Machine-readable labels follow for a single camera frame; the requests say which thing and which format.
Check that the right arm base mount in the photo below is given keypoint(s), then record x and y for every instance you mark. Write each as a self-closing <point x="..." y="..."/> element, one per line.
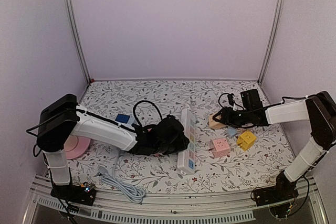
<point x="283" y="190"/>

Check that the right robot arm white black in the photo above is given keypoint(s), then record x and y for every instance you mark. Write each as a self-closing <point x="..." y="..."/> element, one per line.
<point x="318" y="109"/>

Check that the pink saucer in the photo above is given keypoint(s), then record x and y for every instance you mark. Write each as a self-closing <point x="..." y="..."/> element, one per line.
<point x="75" y="146"/>

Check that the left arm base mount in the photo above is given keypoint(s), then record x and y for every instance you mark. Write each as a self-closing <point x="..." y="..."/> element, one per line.
<point x="83" y="194"/>

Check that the aluminium frame post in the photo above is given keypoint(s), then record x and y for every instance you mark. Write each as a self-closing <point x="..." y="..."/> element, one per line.
<point x="271" y="41"/>
<point x="76" y="38"/>

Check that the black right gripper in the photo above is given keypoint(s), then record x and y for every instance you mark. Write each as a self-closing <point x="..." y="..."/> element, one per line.
<point x="227" y="117"/>

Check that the white power strip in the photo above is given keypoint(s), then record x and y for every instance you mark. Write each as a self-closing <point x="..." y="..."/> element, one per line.
<point x="186" y="158"/>

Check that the front aluminium rail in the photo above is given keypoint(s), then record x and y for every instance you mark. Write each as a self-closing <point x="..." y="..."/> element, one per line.
<point x="111" y="206"/>

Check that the grey-blue power strip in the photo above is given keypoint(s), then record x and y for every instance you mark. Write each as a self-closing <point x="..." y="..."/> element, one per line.
<point x="131" y="121"/>

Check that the floral patterned table mat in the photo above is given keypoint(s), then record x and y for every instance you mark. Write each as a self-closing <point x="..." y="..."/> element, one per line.
<point x="239" y="170"/>

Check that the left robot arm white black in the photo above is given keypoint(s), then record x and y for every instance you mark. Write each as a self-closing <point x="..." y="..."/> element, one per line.
<point x="65" y="118"/>

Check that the left aluminium frame post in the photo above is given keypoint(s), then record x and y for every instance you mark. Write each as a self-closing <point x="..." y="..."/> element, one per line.
<point x="76" y="38"/>

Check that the light blue small adapter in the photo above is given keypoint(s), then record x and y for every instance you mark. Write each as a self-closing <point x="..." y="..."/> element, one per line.
<point x="231" y="132"/>

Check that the dark blue cube socket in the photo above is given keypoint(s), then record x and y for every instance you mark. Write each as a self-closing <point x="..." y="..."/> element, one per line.
<point x="122" y="118"/>

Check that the yellow cube socket plug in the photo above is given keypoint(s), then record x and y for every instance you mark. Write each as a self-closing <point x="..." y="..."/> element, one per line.
<point x="246" y="140"/>

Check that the beige cube socket plug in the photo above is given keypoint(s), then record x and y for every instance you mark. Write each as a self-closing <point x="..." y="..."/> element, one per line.
<point x="212" y="124"/>

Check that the pink cube socket plug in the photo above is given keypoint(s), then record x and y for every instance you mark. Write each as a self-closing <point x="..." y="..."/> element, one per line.
<point x="219" y="147"/>

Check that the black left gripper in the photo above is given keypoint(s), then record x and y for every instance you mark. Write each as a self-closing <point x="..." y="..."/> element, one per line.
<point x="182" y="145"/>

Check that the right aluminium frame post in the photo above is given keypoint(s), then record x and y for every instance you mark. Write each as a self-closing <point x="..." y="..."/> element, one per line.
<point x="271" y="41"/>

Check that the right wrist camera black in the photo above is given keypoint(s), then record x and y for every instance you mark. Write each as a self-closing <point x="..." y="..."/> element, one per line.
<point x="231" y="101"/>

